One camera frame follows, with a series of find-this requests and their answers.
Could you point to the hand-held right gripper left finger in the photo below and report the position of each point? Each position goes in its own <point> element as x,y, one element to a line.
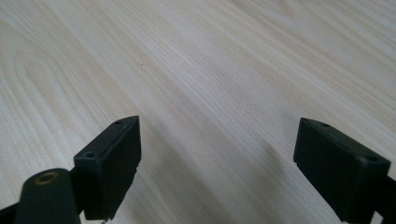
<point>107,168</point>

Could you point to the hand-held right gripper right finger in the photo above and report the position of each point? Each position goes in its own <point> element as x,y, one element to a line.
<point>339,168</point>

